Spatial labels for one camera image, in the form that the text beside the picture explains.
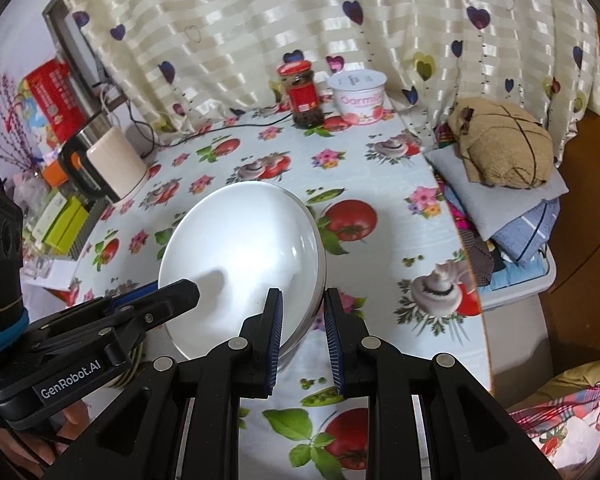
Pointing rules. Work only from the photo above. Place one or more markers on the red printed box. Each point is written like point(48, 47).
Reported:
point(50, 95)

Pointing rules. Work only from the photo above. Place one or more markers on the white plastic bin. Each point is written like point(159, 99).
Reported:
point(515, 287)

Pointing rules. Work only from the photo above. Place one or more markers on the white ceramic bowl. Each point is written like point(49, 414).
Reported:
point(240, 260)

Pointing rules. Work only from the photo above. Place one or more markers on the purple decorative branches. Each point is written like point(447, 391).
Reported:
point(5, 125)

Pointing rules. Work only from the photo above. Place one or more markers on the cream electric kettle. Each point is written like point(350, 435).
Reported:
point(112, 165)

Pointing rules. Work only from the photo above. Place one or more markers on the white and green box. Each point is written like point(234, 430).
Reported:
point(47, 217)

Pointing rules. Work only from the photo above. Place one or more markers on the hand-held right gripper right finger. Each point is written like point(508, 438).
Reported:
point(334, 340)

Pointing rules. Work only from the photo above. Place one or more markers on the striped cardboard box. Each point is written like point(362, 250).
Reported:
point(96, 217)

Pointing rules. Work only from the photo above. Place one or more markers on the yellow garment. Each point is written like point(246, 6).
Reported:
point(555, 385)

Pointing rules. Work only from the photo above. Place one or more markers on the red-lidded glass jar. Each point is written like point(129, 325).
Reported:
point(304, 95)

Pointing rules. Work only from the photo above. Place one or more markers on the blue striped folded cloth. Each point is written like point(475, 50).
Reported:
point(527, 232)

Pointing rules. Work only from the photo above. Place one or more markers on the grey framed panel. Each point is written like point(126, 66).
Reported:
point(75, 50)

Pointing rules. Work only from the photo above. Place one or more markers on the cream heart-print curtain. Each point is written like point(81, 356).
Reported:
point(280, 25)

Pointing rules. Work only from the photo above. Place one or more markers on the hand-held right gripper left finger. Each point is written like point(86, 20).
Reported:
point(275, 340)

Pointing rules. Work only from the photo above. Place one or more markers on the plaid cloth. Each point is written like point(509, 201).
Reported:
point(560, 420)

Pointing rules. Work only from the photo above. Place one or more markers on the lime green box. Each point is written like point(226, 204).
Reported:
point(67, 227)

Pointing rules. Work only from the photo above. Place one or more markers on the grey folded cloth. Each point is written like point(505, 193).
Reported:
point(480, 200)

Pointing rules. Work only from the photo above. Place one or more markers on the person's left hand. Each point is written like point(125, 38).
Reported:
point(35, 447)

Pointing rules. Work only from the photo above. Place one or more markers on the orange box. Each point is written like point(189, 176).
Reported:
point(54, 171)

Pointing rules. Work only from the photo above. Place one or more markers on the burlap bundle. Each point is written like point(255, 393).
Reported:
point(505, 140)

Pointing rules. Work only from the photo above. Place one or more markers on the vegetable-print tablecloth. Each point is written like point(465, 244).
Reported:
point(390, 240)

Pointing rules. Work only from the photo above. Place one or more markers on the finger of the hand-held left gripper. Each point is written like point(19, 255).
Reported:
point(135, 294)
point(170, 297)

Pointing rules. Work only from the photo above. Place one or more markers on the white yogurt tub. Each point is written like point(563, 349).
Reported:
point(357, 97)

